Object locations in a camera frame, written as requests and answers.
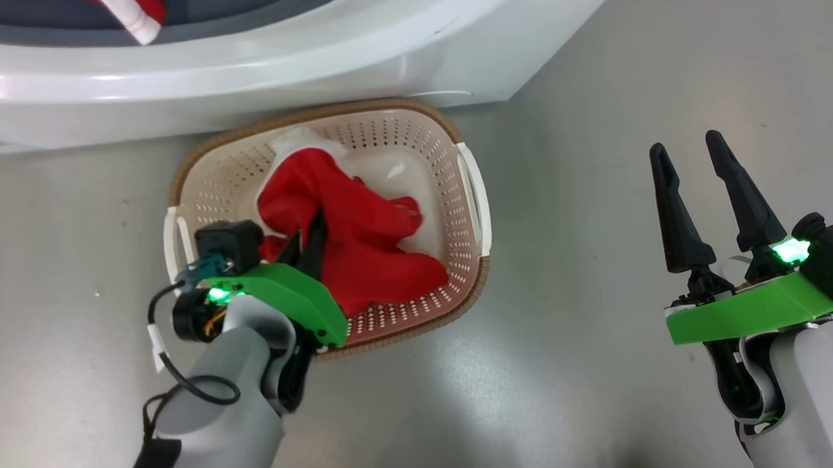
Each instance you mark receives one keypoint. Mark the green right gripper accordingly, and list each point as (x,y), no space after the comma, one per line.
(743,315)

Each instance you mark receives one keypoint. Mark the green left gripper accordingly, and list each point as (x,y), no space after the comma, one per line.
(292,288)

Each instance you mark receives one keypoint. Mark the white washing machine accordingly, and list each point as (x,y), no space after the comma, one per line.
(240,66)

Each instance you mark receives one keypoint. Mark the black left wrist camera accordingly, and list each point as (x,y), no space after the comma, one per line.
(231,245)

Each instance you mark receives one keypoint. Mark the cream perforated laundry basket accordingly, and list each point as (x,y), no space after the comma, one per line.
(412,143)

